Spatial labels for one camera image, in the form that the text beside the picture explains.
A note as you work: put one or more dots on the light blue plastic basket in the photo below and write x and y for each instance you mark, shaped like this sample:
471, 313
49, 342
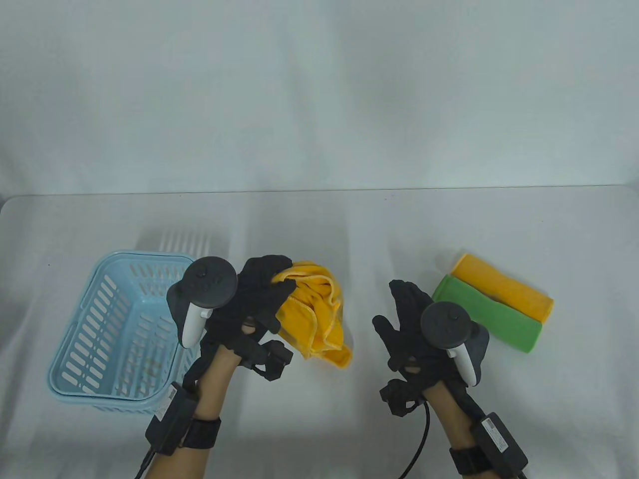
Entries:
75, 344

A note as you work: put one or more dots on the black sensor box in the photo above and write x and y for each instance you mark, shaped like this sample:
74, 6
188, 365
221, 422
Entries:
172, 421
499, 441

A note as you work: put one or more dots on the orange cloth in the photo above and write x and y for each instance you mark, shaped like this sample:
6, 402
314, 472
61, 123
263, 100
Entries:
312, 314

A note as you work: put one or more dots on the person's left forearm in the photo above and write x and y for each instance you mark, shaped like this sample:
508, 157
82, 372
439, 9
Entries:
209, 394

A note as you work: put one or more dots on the yellow square towel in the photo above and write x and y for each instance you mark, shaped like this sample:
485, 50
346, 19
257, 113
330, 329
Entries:
509, 292

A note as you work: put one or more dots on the person's right hand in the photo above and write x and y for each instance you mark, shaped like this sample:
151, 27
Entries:
407, 344

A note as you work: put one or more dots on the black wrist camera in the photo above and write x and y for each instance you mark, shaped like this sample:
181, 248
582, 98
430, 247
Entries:
274, 361
399, 396

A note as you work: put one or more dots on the green towel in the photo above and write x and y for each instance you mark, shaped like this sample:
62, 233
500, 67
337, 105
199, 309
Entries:
499, 319

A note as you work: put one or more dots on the person's left hand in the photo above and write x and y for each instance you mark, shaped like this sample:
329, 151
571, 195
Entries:
254, 299

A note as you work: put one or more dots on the black and white controller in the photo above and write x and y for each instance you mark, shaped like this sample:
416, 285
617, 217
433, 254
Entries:
212, 282
444, 324

